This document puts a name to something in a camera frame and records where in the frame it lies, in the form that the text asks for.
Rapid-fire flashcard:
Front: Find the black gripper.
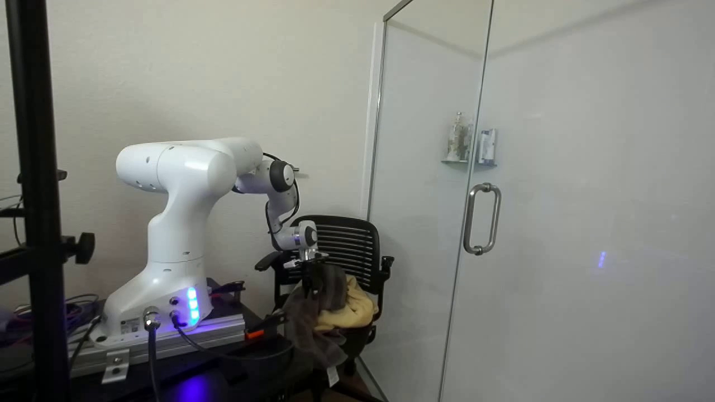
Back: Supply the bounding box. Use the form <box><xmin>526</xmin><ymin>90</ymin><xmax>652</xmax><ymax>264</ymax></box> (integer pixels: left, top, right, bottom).
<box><xmin>304</xmin><ymin>264</ymin><xmax>329</xmax><ymax>295</ymax></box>

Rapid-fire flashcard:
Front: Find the grey-brown terry cloth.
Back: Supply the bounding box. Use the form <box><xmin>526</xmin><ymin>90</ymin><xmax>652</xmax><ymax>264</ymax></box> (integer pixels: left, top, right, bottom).
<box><xmin>282</xmin><ymin>264</ymin><xmax>346</xmax><ymax>369</ymax></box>

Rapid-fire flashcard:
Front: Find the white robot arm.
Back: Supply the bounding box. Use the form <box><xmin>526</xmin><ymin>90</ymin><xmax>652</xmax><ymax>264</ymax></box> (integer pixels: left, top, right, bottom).
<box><xmin>100</xmin><ymin>137</ymin><xmax>317</xmax><ymax>337</ymax></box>

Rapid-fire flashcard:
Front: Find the black mesh office chair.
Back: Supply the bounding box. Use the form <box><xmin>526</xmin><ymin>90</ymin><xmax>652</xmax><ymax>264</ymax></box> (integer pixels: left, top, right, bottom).
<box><xmin>252</xmin><ymin>215</ymin><xmax>397</xmax><ymax>389</ymax></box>

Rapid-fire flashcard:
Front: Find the yellow towel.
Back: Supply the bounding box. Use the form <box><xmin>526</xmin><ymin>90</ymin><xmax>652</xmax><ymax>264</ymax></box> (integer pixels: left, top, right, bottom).
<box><xmin>316</xmin><ymin>275</ymin><xmax>379</xmax><ymax>332</ymax></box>

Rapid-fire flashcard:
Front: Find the black orange clamp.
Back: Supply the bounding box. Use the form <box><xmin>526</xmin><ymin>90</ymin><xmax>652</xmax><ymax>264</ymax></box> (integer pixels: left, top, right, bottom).
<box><xmin>244</xmin><ymin>313</ymin><xmax>287</xmax><ymax>344</ymax></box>

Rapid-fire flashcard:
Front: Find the black tripod knob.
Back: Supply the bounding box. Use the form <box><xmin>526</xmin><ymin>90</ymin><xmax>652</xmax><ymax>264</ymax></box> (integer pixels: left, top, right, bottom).
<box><xmin>60</xmin><ymin>233</ymin><xmax>97</xmax><ymax>264</ymax></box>

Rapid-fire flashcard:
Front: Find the glass shower door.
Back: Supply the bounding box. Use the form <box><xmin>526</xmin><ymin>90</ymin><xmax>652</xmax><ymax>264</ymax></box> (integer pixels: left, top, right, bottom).
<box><xmin>364</xmin><ymin>0</ymin><xmax>715</xmax><ymax>402</ymax></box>

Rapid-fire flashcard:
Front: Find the black tripod pole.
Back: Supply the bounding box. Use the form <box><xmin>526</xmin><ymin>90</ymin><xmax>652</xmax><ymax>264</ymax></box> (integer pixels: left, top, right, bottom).
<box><xmin>3</xmin><ymin>0</ymin><xmax>69</xmax><ymax>402</ymax></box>

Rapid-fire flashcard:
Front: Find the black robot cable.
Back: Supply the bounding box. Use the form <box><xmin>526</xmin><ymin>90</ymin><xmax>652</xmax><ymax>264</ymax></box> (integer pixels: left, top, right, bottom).
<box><xmin>262</xmin><ymin>152</ymin><xmax>304</xmax><ymax>242</ymax></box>

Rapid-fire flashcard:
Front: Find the black clamp behind rail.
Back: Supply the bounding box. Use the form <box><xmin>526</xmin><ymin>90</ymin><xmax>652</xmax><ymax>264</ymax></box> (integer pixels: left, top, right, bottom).
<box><xmin>206</xmin><ymin>276</ymin><xmax>246</xmax><ymax>300</ymax></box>

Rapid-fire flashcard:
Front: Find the black table cable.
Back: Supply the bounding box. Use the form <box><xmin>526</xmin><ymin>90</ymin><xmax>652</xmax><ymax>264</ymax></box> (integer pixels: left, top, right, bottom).
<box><xmin>167</xmin><ymin>310</ymin><xmax>292</xmax><ymax>367</ymax></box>

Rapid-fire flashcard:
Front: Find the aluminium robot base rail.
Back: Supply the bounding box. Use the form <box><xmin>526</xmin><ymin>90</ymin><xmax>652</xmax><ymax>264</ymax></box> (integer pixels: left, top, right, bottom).
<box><xmin>69</xmin><ymin>313</ymin><xmax>246</xmax><ymax>377</ymax></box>

